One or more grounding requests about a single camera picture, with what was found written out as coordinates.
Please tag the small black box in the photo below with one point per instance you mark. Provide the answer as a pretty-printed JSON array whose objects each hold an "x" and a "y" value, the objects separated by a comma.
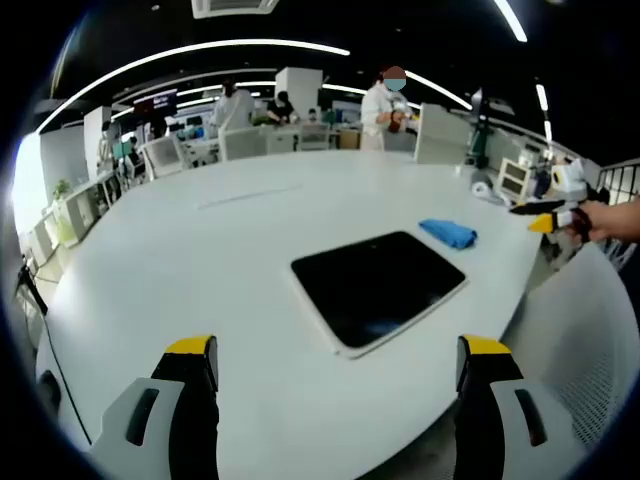
[{"x": 51, "y": 392}]

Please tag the person's right hand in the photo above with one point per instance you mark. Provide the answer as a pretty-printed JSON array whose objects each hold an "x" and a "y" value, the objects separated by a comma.
[{"x": 600, "y": 220}]

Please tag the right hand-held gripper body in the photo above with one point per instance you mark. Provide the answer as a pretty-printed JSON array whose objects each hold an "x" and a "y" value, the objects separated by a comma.
[{"x": 570, "y": 177}]

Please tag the low white shelf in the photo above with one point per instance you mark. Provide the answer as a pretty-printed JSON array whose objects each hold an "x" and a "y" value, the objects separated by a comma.
[{"x": 75, "y": 210}]

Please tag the straight ceiling light strip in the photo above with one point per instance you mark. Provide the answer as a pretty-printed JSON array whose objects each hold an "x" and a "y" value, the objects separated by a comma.
[{"x": 512, "y": 22}]

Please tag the long curved ceiling light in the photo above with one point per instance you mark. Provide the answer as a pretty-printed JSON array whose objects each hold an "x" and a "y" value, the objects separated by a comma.
[{"x": 165, "y": 52}]

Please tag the green potted plant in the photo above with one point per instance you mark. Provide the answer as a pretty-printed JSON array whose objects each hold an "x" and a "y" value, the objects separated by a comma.
[{"x": 62, "y": 189}]

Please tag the blue cleaning cloth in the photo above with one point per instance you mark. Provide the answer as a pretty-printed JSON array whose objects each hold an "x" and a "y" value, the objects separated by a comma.
[{"x": 447, "y": 232}]

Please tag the black railing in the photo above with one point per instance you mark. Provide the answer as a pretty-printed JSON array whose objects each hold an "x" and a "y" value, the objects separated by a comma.
[{"x": 620, "y": 180}]

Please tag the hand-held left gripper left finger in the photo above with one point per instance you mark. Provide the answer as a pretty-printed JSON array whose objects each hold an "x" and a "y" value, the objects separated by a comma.
[{"x": 150, "y": 430}]

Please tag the wall screen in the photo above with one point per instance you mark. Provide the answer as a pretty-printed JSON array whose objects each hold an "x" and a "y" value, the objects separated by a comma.
[{"x": 155, "y": 101}]

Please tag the white mesh office chair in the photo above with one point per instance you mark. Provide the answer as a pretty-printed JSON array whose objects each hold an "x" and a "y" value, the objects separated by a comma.
[{"x": 575, "y": 325}]

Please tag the dark monitor stand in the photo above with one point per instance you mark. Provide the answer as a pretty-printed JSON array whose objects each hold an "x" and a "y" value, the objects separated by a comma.
[{"x": 481, "y": 135}]

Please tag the white crumpled bag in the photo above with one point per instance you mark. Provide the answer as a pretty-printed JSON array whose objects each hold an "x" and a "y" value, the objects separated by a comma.
[{"x": 487, "y": 192}]

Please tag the cardboard box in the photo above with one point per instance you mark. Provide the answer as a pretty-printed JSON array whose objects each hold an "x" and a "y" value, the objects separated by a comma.
[{"x": 349, "y": 140}]

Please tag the ceiling air vent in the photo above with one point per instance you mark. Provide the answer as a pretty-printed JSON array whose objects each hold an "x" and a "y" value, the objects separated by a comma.
[{"x": 232, "y": 7}]

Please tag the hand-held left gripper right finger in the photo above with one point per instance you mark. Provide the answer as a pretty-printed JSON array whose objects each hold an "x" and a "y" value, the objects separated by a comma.
[{"x": 500, "y": 430}]

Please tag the small white cabinet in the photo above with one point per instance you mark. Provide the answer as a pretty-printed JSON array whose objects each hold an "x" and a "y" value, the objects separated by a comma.
[{"x": 515, "y": 177}]

